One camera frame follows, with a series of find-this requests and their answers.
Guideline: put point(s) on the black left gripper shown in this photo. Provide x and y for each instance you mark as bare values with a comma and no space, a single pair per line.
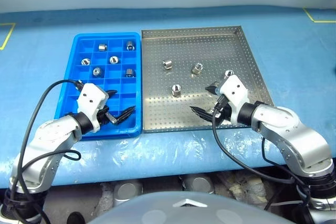
103,116

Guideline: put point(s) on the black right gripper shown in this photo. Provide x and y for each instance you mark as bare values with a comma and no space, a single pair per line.
222,115

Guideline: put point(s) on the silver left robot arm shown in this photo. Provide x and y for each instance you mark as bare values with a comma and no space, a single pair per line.
50,134

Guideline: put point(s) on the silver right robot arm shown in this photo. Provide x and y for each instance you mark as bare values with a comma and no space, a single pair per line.
302,140

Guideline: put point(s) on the blue compartment tray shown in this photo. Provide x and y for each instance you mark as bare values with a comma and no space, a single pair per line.
68,98

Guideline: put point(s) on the metal nut blue tray lower-left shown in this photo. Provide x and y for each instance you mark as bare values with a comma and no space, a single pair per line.
96,71

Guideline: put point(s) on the metal nut blue tray middle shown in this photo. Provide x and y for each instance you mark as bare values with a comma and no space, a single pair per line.
114,59

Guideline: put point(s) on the metal nut on tray left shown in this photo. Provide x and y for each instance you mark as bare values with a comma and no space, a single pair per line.
167,64

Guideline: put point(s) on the metal nut blue tray left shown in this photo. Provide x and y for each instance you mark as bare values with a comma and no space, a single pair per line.
85,62

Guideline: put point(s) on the perforated metal tray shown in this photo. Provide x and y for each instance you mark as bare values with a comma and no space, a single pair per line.
183,45

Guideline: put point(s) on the blue table cover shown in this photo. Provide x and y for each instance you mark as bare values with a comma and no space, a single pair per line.
168,150

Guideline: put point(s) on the silver cylinder under table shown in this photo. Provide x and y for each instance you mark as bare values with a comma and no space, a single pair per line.
198,184
127,191

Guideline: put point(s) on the grey robot torso dome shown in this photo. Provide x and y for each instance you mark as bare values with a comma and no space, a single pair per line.
157,211

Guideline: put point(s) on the dark rounded shape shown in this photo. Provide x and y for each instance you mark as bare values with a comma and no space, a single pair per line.
75,218

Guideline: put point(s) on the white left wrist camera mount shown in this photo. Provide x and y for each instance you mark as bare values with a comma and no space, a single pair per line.
90,98

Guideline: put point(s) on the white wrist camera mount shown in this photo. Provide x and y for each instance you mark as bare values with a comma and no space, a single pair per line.
90,98
235,90

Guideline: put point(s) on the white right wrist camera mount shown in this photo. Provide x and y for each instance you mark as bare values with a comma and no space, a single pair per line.
235,90

